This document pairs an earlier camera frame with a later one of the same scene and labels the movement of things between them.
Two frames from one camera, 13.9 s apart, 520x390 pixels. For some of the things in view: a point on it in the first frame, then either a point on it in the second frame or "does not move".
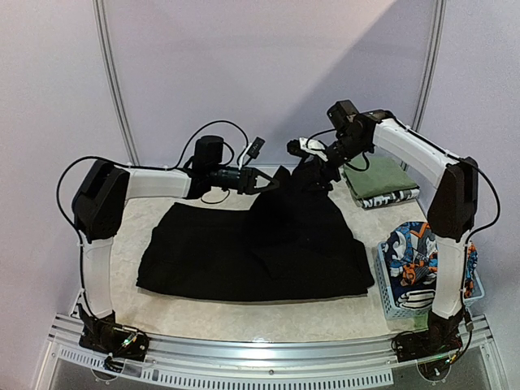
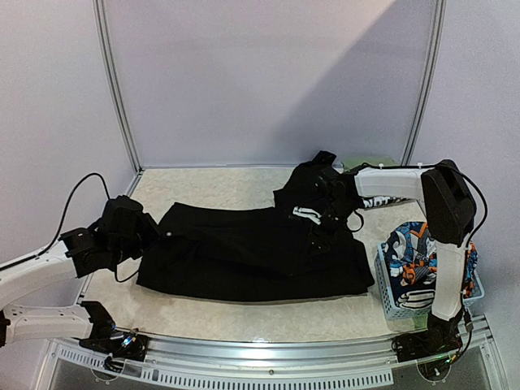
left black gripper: x=249 y=187 to x=150 y=227
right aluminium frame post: x=437 y=20 does not move
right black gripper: x=322 y=169 to x=318 y=223
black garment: x=292 y=241 does not move
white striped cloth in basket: x=416 y=300 does not move
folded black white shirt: x=387 y=198 does not move
